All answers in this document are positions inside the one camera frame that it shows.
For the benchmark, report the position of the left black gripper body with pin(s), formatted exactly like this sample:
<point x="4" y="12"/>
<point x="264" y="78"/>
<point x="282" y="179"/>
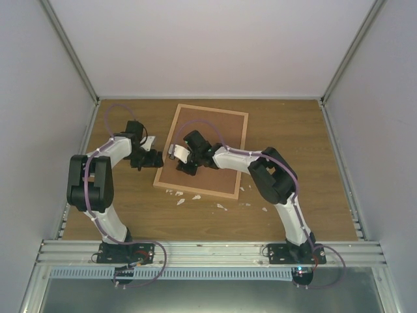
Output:
<point x="141" y="158"/>

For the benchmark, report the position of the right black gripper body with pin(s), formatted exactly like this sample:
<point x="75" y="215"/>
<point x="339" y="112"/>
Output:
<point x="197" y="157"/>

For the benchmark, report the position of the light wooden picture frame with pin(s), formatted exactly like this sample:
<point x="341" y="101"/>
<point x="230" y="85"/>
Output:
<point x="226" y="131"/>

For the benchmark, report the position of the brown frame backing board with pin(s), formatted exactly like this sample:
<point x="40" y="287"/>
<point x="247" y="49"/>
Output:
<point x="211" y="123"/>

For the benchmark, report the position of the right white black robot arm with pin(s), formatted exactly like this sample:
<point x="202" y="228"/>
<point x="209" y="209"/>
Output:
<point x="276" y="182"/>

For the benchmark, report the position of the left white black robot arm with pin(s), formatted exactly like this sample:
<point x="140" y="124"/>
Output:
<point x="90" y="179"/>

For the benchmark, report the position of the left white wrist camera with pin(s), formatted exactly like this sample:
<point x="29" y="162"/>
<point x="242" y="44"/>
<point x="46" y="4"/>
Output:
<point x="149" y="143"/>

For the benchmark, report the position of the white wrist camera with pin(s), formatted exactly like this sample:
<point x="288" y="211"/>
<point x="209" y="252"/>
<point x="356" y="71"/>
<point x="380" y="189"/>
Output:
<point x="179" y="152"/>
<point x="149" y="143"/>

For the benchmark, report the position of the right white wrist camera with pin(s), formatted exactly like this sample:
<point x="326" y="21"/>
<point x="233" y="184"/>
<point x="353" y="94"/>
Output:
<point x="179" y="152"/>

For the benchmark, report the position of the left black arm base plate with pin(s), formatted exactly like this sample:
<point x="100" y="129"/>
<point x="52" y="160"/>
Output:
<point x="135" y="254"/>

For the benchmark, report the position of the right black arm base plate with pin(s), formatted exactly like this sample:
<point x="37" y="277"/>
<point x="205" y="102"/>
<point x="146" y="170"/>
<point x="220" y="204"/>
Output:
<point x="288" y="253"/>

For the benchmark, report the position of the aluminium front mounting rail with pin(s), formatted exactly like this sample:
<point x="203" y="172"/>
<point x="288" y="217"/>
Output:
<point x="215" y="253"/>

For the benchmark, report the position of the slotted grey cable duct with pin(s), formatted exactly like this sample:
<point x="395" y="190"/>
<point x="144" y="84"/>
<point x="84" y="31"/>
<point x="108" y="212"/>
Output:
<point x="174" y="273"/>

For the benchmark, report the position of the left aluminium corner post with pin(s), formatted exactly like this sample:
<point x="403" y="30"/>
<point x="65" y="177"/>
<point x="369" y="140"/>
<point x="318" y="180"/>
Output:
<point x="65" y="41"/>

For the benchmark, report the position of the aluminium corner post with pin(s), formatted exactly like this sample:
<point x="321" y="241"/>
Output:
<point x="364" y="28"/>
<point x="65" y="41"/>

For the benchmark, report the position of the right aluminium corner post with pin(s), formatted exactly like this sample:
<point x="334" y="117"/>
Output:
<point x="364" y="28"/>

